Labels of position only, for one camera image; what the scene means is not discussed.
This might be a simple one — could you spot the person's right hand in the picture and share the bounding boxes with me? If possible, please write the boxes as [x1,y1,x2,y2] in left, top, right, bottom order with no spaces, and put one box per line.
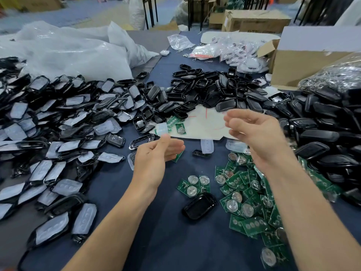
[224,109,295,170]

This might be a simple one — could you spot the person's left hand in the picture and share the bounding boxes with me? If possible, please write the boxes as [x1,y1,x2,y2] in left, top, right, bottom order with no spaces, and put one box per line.
[131,134,186,195]

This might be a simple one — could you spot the pile of black shell halves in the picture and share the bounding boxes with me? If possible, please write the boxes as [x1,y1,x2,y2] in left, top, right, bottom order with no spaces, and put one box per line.
[132,64,283,133]

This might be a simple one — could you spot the lone glossy black shell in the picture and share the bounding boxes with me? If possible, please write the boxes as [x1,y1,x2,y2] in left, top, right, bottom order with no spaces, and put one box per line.
[182,193,217,221]

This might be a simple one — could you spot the pile of assembled black fobs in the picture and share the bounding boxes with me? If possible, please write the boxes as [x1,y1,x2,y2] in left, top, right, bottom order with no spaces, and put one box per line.
[262,84,361,207]

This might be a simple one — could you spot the pile of green circuit boards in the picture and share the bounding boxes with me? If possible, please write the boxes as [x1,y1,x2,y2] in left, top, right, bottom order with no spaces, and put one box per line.
[166,116,342,269]

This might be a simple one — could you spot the pile of shells with pads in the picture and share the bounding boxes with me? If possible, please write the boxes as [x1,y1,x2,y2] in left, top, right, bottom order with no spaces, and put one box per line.
[0,56,161,263]

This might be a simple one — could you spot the person's left forearm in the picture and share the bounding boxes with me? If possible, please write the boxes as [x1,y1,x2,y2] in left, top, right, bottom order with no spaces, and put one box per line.
[62,186,159,271]

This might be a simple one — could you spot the person's right forearm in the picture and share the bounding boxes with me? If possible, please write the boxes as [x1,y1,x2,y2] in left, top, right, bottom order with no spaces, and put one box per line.
[265,155,361,271]

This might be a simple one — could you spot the clear plastic film piece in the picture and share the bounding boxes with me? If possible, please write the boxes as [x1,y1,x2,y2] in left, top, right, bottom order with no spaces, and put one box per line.
[226,138,250,154]

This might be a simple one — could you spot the heap of clear parts bags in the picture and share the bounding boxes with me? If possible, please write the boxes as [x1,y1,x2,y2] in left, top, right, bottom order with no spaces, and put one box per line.
[220,35,270,74]

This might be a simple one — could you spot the large open cardboard box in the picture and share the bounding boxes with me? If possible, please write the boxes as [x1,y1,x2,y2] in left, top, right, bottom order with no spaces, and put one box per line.
[258,26,361,91]

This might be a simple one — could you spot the clear bag of metal parts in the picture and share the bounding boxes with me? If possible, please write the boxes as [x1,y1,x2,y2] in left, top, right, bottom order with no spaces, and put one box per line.
[298,53,361,94]

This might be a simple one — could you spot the clear bag with red label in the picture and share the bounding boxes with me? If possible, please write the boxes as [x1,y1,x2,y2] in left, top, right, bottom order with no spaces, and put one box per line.
[186,44,223,60]

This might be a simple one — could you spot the brown cardboard box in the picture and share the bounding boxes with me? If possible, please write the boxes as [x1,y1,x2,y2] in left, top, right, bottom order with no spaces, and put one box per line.
[223,9,292,34]

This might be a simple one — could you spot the small crumpled clear plastic bag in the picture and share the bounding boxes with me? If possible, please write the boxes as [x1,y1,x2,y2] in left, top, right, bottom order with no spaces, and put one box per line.
[167,33,195,51]

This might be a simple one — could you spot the large white plastic bag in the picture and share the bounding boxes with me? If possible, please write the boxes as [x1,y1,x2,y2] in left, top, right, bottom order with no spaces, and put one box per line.
[0,21,160,81]

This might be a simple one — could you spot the white sack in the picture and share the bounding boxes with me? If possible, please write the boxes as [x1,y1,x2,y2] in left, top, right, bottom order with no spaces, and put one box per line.
[127,0,146,30]

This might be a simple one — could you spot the tan cardboard box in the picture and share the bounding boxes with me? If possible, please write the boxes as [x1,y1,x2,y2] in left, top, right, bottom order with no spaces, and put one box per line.
[17,0,63,12]

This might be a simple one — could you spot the black metal table frame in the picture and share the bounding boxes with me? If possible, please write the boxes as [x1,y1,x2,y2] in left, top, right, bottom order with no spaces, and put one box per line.
[142,0,212,30]

